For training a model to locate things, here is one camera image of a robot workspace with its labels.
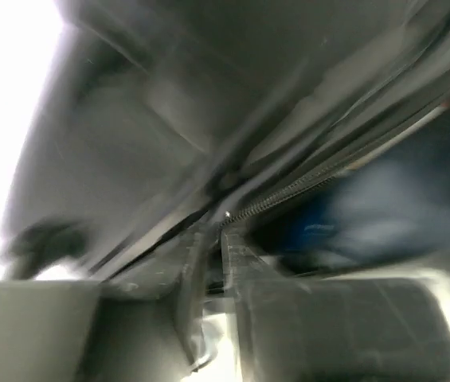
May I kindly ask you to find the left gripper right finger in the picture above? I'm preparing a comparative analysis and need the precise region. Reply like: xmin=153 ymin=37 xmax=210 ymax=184
xmin=221 ymin=232 xmax=450 ymax=381

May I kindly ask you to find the black suitcase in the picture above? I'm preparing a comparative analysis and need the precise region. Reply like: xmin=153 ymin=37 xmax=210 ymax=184
xmin=3 ymin=1 xmax=450 ymax=280

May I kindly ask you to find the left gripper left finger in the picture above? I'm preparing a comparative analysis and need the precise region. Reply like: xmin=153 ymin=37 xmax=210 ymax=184
xmin=0 ymin=232 xmax=205 ymax=381

